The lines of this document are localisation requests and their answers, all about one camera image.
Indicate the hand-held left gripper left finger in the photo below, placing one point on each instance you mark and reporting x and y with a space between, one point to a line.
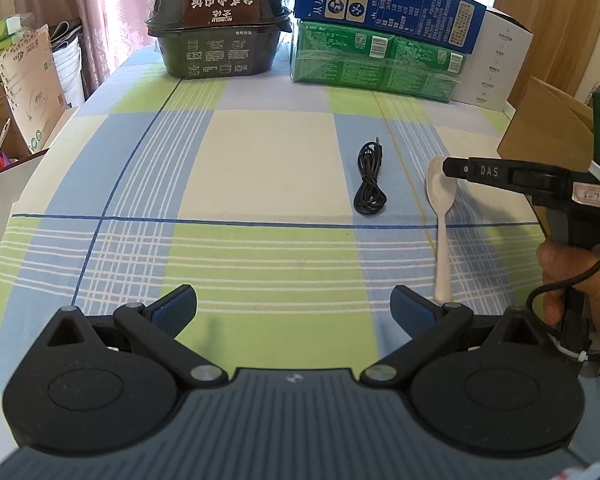
172 308

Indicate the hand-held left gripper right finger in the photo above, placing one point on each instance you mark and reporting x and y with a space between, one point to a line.
412 308

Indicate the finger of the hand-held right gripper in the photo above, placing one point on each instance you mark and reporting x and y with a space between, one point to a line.
456 167

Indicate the brown cardboard box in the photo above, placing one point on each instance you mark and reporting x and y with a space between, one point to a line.
535 125

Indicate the white plastic spoon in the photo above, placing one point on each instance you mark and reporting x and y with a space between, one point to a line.
442 240

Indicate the checkered cloth desktop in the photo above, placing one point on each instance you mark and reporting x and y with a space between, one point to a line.
260 170

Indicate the green tissue pack bundle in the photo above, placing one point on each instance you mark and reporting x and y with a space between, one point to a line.
360 65

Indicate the blue milk carton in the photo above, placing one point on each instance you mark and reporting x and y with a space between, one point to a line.
380 5

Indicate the wooden cabinet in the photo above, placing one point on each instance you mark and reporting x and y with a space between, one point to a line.
545 0

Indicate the white tray box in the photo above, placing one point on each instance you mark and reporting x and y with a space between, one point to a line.
2 200

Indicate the printed paper carton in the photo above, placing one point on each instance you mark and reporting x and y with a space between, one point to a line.
30 95

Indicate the white paper bags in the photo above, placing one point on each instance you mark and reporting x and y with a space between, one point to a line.
70 70

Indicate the black instant food bowl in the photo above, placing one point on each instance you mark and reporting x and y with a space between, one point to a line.
220 45

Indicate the pink curtain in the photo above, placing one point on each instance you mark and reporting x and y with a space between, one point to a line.
105 10

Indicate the small green tissue packs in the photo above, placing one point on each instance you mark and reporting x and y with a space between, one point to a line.
5 35

